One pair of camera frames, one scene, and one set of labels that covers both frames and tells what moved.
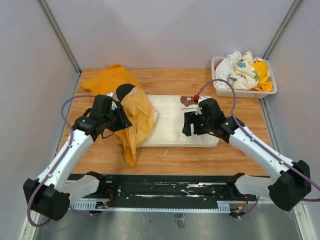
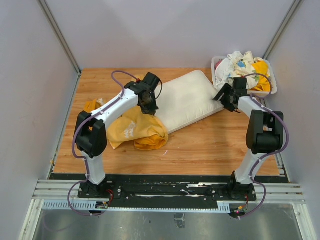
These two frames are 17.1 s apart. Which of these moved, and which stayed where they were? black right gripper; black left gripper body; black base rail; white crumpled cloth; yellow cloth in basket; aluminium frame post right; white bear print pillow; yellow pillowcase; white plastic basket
Moved: yellow pillowcase; black left gripper body; black right gripper; white bear print pillow
Stayed: white plastic basket; white crumpled cloth; aluminium frame post right; yellow cloth in basket; black base rail
